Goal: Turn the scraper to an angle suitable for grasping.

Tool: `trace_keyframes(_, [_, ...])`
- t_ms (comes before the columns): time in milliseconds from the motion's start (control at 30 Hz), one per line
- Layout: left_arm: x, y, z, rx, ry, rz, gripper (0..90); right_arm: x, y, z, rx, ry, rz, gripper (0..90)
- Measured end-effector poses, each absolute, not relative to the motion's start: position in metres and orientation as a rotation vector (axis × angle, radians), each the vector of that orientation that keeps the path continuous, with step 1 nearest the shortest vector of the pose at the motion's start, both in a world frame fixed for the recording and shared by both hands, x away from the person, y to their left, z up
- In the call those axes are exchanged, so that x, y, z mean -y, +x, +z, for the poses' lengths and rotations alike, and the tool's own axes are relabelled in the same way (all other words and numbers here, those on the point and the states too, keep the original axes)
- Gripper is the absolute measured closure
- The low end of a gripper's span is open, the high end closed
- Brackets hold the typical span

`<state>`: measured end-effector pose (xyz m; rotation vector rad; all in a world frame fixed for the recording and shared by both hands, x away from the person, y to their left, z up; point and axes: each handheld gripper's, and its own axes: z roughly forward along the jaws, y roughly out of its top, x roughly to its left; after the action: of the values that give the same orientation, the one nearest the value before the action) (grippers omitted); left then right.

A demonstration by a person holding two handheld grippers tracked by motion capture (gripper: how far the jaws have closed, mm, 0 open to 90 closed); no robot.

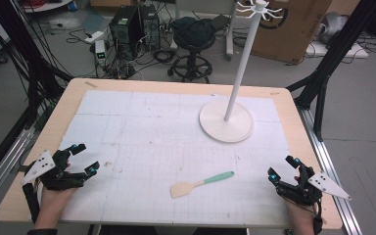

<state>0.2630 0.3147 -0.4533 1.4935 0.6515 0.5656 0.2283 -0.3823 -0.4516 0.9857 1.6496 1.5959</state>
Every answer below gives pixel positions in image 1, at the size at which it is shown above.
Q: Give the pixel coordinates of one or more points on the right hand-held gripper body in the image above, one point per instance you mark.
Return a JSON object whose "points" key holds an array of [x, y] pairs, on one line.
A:
{"points": [[326, 184]]}

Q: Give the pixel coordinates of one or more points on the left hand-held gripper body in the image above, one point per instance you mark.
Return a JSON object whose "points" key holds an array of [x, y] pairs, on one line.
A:
{"points": [[39, 165]]}

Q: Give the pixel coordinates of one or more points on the person's left hand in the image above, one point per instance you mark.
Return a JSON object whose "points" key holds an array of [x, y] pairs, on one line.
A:
{"points": [[53, 204]]}

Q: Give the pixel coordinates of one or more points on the person's right hand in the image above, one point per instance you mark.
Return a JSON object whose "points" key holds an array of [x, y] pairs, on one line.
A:
{"points": [[302, 218]]}

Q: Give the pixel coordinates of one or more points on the white grid mat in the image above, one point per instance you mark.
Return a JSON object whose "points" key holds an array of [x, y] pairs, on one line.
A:
{"points": [[150, 130]]}

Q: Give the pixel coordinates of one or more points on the white hook stand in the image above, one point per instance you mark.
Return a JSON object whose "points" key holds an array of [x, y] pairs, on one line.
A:
{"points": [[225, 125]]}

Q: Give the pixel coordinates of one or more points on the power supply with green display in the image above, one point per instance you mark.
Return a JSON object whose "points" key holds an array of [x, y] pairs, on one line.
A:
{"points": [[100, 52]]}

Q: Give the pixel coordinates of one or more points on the white power strip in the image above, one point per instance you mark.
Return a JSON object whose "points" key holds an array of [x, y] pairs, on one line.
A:
{"points": [[94, 37]]}

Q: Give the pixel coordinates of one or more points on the white flat board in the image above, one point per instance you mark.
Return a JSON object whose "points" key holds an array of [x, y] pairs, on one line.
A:
{"points": [[319, 50]]}

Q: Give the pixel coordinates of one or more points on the large cardboard box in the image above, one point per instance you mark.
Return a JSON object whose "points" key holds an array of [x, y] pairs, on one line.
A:
{"points": [[293, 36]]}

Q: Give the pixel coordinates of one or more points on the black computer tower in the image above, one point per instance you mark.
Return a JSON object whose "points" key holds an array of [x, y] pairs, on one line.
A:
{"points": [[125, 32], [150, 27]]}

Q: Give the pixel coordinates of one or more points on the black swivel stool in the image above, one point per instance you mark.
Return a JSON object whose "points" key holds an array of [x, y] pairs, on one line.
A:
{"points": [[192, 62]]}

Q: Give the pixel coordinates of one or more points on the dark cloth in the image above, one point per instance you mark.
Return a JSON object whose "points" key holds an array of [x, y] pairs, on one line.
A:
{"points": [[192, 29]]}

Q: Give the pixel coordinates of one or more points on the aluminium rail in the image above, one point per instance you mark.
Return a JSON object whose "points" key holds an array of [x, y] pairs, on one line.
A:
{"points": [[6, 160], [326, 163]]}

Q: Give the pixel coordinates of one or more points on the black metal frame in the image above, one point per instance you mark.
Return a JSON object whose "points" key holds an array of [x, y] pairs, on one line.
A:
{"points": [[321, 81], [34, 75]]}

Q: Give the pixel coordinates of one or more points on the white metal post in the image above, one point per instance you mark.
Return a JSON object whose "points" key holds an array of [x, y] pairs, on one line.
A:
{"points": [[230, 39]]}

